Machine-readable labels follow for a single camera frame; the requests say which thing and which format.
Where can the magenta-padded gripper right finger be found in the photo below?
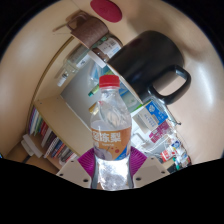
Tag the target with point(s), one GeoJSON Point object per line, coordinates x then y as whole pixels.
{"type": "Point", "coordinates": [140, 160]}

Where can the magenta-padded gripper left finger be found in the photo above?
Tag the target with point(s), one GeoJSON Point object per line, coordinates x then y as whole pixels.
{"type": "Point", "coordinates": [86, 161]}

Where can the clear bottle red cap orange label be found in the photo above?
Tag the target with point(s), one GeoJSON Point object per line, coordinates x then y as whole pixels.
{"type": "Point", "coordinates": [110, 133]}

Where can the wooden shelf unit with books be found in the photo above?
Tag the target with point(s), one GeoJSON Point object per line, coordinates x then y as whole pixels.
{"type": "Point", "coordinates": [63, 126]}

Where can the blue and white carton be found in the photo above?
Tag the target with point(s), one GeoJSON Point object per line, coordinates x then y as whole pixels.
{"type": "Point", "coordinates": [151, 115]}

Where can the black mug white inside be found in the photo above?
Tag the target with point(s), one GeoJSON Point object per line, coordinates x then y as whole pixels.
{"type": "Point", "coordinates": [146, 60]}

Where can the brown woven cup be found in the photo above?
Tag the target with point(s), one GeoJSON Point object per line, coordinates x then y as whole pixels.
{"type": "Point", "coordinates": [89, 31]}

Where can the flat round red coaster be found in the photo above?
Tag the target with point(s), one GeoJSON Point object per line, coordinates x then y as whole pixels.
{"type": "Point", "coordinates": [106, 10]}

